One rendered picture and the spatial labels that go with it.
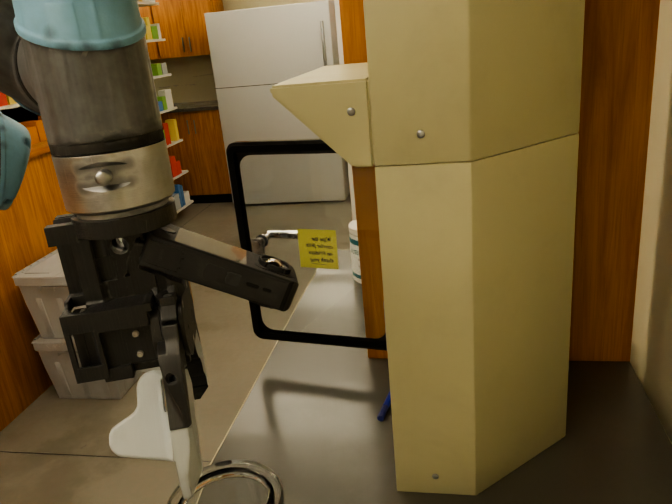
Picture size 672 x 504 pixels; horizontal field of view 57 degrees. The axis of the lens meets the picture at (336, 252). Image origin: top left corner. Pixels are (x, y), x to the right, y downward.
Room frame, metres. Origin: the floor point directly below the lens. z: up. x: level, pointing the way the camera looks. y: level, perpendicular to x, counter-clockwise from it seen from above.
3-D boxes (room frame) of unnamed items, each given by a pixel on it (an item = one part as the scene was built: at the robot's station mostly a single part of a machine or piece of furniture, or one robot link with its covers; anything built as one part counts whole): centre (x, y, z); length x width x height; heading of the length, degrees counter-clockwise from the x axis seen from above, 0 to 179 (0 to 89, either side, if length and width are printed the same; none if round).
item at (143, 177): (0.42, 0.15, 1.48); 0.08 x 0.08 x 0.05
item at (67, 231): (0.42, 0.15, 1.40); 0.09 x 0.08 x 0.12; 98
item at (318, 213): (1.07, 0.04, 1.19); 0.30 x 0.01 x 0.40; 69
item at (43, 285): (2.83, 1.20, 0.49); 0.60 x 0.42 x 0.33; 168
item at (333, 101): (0.87, -0.03, 1.46); 0.32 x 0.12 x 0.10; 168
